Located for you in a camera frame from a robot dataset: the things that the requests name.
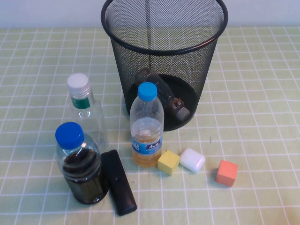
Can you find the small bottle brown neck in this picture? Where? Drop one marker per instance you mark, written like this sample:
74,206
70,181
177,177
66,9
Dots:
178,106

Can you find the clear bottle green label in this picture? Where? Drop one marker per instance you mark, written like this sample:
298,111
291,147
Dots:
79,93

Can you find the black mesh wastebasket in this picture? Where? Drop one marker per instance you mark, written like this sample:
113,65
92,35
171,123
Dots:
164,54

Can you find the yellow liquid bottle light-blue cap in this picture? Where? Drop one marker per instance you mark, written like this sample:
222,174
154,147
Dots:
146,131

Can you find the yellow cube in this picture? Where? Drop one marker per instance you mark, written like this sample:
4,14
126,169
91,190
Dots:
167,161

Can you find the white earbud case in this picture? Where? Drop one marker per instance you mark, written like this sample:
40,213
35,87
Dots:
192,159

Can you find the black remote control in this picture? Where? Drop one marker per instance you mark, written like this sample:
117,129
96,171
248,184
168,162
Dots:
119,185

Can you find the dark liquid bottle blue cap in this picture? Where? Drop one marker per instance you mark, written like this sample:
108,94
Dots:
70,136

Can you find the orange cube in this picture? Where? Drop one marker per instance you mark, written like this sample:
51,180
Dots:
226,173

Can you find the green checked tablecloth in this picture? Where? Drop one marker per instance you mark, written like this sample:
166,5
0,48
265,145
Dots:
257,93

